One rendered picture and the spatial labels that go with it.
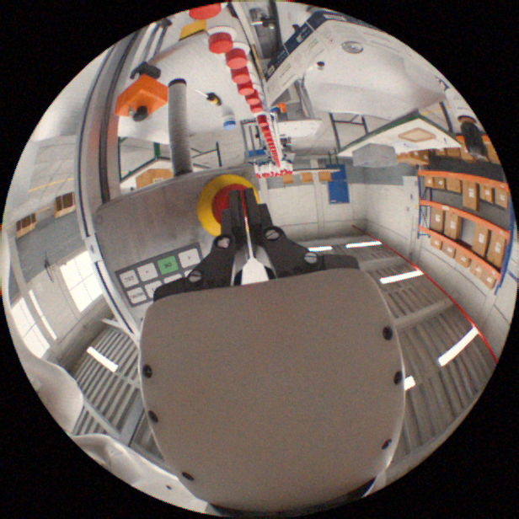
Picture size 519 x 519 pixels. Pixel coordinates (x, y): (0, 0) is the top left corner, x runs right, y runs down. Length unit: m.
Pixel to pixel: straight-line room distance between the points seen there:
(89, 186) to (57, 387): 0.38
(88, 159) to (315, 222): 7.92
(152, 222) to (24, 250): 5.44
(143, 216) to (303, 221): 7.79
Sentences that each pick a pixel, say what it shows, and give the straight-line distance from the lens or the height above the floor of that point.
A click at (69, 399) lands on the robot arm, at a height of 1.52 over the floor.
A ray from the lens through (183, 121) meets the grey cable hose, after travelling 0.28.
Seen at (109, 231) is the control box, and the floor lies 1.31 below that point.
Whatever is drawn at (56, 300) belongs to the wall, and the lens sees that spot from 5.54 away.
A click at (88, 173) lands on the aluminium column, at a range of 0.19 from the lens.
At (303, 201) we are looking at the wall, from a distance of 7.77.
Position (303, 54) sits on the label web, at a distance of 0.42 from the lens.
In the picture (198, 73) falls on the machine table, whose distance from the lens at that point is 0.68.
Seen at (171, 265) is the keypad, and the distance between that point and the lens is 0.15.
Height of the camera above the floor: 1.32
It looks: 22 degrees up
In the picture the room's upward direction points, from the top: 170 degrees clockwise
